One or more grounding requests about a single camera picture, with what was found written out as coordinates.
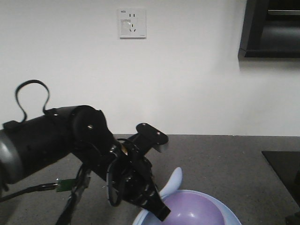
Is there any black range hood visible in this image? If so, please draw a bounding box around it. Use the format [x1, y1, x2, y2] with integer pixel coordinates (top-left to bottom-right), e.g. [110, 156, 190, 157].
[238, 0, 300, 60]

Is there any light blue plastic plate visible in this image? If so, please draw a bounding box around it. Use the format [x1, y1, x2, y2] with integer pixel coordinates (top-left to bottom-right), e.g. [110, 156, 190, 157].
[133, 190, 241, 225]

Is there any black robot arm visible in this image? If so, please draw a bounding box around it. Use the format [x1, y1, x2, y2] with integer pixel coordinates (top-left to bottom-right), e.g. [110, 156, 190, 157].
[0, 105, 170, 224]

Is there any green circuit board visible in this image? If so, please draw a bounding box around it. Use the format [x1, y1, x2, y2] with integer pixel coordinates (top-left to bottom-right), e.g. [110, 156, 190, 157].
[56, 179, 75, 192]

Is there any black induction cooktop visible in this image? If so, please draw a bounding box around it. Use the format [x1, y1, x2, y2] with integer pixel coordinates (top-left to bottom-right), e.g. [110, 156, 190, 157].
[262, 151, 300, 206]

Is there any right white wall socket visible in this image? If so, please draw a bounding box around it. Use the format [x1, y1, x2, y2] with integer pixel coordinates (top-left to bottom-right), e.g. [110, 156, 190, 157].
[117, 8, 147, 39]

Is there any light blue plastic spoon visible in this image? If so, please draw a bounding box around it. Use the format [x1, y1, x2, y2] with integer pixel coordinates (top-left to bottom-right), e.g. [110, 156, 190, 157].
[159, 167, 183, 199]

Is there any black cable loop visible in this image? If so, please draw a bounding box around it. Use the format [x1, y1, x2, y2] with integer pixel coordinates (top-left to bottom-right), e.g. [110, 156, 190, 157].
[15, 79, 51, 123]

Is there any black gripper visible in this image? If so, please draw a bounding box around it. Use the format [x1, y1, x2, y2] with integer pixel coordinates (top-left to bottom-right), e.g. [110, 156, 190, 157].
[89, 122, 171, 222]

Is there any purple plastic bowl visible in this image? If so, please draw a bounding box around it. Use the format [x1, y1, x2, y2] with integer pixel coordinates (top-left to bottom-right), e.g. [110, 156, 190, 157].
[161, 189, 225, 225]

